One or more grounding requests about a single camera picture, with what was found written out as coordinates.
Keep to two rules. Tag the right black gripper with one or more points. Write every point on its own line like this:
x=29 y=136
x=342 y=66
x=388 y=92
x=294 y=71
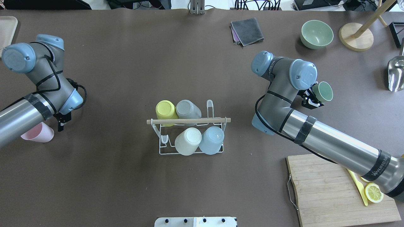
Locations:
x=311 y=100

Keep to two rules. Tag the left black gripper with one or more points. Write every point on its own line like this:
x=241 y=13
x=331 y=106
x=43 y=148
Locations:
x=61 y=122

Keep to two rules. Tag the green cup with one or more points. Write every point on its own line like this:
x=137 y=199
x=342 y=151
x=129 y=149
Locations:
x=323 y=91

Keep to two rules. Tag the pink cup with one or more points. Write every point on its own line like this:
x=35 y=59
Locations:
x=40 y=133

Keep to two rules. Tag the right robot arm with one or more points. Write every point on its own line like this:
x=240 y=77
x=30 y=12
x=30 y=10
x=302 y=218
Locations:
x=274 y=115

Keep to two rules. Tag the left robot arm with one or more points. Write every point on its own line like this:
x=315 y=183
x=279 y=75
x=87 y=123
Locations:
x=42 y=61

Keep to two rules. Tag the light blue cup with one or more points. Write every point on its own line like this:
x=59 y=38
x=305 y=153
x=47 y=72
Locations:
x=212 y=140

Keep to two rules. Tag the yellow cup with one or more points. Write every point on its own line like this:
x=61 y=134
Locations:
x=166 y=110

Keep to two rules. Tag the grey cup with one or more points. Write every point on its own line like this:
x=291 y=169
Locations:
x=186 y=109

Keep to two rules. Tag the cream white cup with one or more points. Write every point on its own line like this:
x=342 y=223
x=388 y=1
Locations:
x=188 y=141

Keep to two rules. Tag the green bowl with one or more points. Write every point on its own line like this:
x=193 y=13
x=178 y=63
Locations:
x=316 y=34

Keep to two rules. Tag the wooden mug tree stand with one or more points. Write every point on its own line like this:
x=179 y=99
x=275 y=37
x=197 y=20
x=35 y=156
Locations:
x=358 y=37

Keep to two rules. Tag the metal scoop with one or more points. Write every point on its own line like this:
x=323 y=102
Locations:
x=396 y=71

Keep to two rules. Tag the grey cloth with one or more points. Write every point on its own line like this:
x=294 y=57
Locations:
x=248 y=31

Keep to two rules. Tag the pink cloth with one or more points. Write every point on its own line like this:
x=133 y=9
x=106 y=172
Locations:
x=235 y=36

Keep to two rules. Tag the wooden cutting board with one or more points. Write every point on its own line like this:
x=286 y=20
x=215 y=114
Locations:
x=326 y=196

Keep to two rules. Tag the yellow plastic knife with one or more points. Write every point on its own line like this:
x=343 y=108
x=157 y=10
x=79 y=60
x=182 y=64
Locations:
x=359 y=186

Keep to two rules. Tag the beige tray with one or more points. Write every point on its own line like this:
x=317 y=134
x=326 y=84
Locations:
x=8 y=26

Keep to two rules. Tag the white wire cup rack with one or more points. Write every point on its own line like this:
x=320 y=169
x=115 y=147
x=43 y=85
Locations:
x=183 y=130

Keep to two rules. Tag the aluminium frame post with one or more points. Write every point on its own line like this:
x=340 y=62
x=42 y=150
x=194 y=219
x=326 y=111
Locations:
x=197 y=7

